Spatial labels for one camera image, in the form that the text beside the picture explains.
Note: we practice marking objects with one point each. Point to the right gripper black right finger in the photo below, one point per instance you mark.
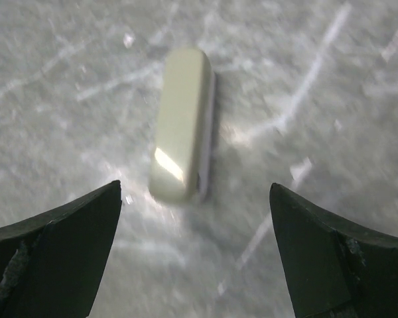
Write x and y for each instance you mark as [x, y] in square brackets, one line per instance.
[333, 267]

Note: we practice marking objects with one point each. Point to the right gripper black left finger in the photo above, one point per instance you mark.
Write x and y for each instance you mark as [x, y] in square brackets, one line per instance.
[51, 265]

